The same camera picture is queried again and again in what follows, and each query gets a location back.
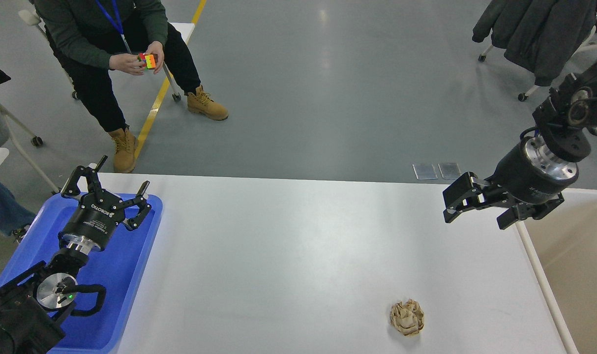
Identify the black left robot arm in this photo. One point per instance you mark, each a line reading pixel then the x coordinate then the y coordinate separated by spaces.
pixel 34 304

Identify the blue plastic tray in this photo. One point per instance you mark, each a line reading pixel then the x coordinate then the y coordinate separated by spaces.
pixel 119 269

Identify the left metal floor plate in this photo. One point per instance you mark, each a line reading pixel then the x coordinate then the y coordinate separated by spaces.
pixel 424 171

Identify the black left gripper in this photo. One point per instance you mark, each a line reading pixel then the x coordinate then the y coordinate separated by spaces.
pixel 95 217

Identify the seated person green sweater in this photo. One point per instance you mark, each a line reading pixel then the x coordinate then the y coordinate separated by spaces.
pixel 90 38

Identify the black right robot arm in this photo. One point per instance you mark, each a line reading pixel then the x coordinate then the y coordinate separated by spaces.
pixel 562 117

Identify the brown paper ball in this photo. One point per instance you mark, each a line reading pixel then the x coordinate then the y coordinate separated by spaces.
pixel 407 317

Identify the metal floor plate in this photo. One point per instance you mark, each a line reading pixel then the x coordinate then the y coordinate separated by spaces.
pixel 424 171
pixel 450 171

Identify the beige plastic bin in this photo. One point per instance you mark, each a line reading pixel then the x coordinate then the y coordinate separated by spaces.
pixel 562 248

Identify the right metal floor plate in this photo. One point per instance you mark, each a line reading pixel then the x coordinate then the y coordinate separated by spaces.
pixel 450 171

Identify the person in jeans left edge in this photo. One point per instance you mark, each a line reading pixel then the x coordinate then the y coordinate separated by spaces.
pixel 15 219

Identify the white rolling chair left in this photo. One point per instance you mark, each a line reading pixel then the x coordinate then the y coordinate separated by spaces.
pixel 7 134

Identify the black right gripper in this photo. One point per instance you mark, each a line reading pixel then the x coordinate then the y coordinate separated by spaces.
pixel 528 182

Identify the colourful puzzle cube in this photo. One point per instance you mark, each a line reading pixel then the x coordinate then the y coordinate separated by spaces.
pixel 149 60

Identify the dark jacket on chair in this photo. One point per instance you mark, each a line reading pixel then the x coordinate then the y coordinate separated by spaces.
pixel 538 35

